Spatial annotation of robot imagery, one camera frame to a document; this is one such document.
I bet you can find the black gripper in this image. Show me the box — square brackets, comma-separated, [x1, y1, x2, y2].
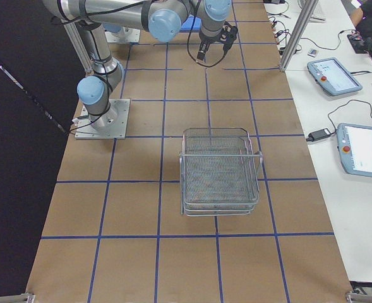
[220, 25, 238, 51]

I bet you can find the small white device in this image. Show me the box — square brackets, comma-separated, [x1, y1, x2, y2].
[308, 49, 318, 57]

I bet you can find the far teach pendant tablet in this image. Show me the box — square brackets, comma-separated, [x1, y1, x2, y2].
[306, 57, 363, 96]

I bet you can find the teach pendant tablet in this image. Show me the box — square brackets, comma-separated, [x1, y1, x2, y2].
[336, 123, 372, 177]
[306, 57, 363, 96]

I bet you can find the black power adapter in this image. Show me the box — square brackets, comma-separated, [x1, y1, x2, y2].
[306, 128, 332, 142]

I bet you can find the near teach pendant tablet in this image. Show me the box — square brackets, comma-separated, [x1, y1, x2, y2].
[336, 123, 372, 177]

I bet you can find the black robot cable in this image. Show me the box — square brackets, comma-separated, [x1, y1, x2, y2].
[186, 15, 229, 68]

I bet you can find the aluminium frame post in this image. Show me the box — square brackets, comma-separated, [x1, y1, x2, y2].
[279, 0, 318, 72]

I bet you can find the stacked wire mesh shelf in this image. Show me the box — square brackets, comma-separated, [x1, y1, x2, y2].
[179, 128, 263, 217]

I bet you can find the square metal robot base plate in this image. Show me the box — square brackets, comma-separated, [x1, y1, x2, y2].
[75, 99, 131, 140]

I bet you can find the black adapter cable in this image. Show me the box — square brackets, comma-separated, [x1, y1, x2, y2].
[327, 99, 372, 133]

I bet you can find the right aluminium corner bracket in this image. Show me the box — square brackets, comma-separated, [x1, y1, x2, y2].
[345, 292, 372, 303]

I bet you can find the aluminium corner bracket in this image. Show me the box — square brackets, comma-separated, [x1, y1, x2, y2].
[0, 293, 35, 303]
[345, 292, 372, 303]

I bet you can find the left aluminium corner bracket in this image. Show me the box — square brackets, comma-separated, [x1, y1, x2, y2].
[0, 293, 35, 303]

